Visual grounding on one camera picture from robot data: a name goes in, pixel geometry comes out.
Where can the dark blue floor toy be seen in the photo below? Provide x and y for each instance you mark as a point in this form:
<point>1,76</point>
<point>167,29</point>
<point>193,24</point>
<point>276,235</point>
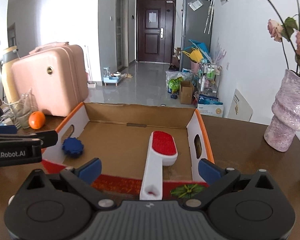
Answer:
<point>174,97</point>

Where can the white paper notice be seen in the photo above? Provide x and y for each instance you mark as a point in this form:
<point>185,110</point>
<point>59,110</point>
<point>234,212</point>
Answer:
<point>152,17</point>

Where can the pale dried branch decoration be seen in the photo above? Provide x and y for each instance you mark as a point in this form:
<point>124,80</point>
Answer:
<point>218,51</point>

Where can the pink hard suitcase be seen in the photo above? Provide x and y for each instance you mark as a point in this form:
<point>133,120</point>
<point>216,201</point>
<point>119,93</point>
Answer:
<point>52,80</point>

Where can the white mop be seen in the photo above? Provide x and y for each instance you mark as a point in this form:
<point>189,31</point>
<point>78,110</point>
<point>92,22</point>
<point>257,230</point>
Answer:
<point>91,83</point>

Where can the white pump bottle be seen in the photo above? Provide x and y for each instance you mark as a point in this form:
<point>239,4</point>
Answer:
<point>202,85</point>

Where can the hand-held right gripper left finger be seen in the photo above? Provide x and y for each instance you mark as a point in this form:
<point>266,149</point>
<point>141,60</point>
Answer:
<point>91,170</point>

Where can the orange mandarin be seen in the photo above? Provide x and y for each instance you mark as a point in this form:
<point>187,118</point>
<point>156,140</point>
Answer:
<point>36,120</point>

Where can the blue plastic stool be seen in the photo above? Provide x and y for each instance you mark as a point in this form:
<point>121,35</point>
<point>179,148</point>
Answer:
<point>201,46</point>

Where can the blue scalloped jar lid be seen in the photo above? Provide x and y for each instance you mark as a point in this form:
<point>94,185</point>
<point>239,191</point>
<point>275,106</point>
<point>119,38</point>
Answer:
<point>72,148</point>

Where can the white folded umbrella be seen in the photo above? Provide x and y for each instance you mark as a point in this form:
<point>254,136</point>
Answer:
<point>210,15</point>

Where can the blue pet water fountain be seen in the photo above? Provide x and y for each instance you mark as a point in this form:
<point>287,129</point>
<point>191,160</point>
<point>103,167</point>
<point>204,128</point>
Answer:
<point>110,80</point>

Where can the open brown cardboard box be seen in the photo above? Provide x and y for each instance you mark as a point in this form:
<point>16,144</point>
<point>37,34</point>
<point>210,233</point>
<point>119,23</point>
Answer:
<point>186,93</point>

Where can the dried pink rose bouquet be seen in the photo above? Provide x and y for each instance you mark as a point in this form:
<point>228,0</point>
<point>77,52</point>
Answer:
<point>276,28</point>

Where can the plastic bag with green pack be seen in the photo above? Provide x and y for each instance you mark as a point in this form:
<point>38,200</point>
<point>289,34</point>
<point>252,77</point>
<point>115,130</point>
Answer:
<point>175,82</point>

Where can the dark brown entrance door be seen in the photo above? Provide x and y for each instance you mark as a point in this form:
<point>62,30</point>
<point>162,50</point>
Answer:
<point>152,45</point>

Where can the lilac textured vase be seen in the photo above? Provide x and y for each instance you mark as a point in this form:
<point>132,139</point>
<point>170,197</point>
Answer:
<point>287,115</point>

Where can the blue white carton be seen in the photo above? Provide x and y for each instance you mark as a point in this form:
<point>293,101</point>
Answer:
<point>211,107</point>

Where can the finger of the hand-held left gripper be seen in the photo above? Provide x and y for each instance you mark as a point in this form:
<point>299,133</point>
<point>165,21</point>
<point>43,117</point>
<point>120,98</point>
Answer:
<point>48,138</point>
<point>3,130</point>

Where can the beige pet toy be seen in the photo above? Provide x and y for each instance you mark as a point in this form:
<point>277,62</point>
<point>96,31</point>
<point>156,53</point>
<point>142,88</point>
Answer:
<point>127,75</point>

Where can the white leaning board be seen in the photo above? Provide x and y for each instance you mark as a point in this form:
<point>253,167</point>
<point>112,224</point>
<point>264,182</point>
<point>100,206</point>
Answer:
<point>241,107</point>

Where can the yellow plastic stool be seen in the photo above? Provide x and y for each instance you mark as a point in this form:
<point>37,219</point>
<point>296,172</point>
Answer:
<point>193,56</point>

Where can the small brown cardboard box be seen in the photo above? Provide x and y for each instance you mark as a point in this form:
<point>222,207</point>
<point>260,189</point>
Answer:
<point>176,57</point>

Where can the clear glass pitcher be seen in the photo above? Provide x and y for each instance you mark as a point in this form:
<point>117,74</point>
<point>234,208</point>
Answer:
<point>21,110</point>

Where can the red cardboard box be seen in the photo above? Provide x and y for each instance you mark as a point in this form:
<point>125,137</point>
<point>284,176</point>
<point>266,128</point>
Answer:
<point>115,140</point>

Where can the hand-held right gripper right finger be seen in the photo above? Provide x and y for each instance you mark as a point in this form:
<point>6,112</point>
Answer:
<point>210,171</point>

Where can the grey refrigerator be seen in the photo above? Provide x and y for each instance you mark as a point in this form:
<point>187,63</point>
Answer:
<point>196,27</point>

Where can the pink plastic bin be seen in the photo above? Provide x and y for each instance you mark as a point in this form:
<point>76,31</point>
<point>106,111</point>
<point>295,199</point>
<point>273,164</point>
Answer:
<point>195,67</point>

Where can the yellow thermos jug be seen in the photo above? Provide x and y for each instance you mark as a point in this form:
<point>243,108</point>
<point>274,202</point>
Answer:
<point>8,75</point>

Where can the glass panel interior door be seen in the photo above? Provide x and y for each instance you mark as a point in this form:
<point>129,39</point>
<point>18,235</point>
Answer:
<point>121,30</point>

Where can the dark shoes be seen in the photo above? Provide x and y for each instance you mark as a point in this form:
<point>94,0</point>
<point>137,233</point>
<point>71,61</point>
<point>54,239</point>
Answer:
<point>173,68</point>

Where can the white red lint brush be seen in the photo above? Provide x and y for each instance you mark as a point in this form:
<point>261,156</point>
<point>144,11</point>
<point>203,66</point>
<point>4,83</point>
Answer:
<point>152,165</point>

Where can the clear plastic document bag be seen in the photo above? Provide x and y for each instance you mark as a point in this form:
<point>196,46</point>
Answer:
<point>195,4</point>

